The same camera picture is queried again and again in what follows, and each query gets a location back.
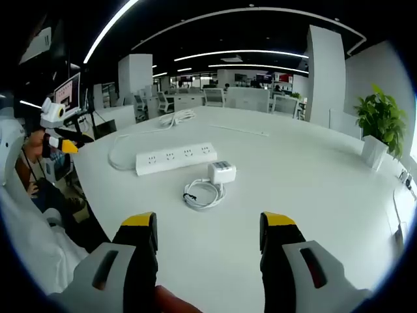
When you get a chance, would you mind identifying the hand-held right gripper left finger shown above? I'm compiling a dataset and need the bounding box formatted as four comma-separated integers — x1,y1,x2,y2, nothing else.
70,211,160,313

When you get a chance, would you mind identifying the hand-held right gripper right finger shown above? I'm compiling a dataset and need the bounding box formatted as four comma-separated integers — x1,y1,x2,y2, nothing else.
259,211,372,313

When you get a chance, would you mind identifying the white power strip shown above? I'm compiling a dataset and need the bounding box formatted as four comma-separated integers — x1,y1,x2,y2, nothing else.
135,142,218,177

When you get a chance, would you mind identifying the white charger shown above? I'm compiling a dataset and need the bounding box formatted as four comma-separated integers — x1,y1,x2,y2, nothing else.
207,160,238,185

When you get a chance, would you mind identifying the white desk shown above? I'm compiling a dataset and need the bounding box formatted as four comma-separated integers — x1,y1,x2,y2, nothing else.
72,105,412,313

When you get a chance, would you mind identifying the long ceiling light strip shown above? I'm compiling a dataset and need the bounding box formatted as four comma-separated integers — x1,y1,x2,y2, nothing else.
83,0,141,65

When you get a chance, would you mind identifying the small desk socket box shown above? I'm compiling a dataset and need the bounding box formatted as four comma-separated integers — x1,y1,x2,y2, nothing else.
398,168,415,190

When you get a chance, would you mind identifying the white desk partition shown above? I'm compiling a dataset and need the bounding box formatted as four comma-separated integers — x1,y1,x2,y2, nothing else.
225,87,271,113

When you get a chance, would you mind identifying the person's right hand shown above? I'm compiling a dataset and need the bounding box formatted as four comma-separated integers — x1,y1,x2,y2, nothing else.
154,285,200,313

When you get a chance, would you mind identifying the computer monitor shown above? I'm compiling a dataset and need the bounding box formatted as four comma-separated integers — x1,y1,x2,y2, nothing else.
53,72,81,112

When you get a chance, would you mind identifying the black tripod stand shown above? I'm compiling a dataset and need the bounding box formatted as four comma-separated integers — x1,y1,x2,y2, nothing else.
85,87,99,140

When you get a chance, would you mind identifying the person's white clothing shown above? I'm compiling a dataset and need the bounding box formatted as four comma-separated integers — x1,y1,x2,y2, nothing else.
0,107,91,296

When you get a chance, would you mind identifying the grey mesh office chair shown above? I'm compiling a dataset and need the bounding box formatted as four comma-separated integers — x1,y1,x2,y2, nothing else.
271,94,300,120
156,91,176,115
203,87,227,108

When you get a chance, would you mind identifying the white plant pot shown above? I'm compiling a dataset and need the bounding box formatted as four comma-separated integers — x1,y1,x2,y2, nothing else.
360,135,389,172

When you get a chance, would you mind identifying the green potted plant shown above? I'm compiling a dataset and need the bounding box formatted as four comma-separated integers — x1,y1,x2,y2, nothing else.
353,83,408,160

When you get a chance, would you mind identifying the white coiled charger cable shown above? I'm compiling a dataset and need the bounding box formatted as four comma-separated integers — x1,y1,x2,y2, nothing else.
182,177,227,212

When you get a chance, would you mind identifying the thin grey cable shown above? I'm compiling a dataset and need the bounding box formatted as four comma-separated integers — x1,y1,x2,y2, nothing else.
392,188,409,243

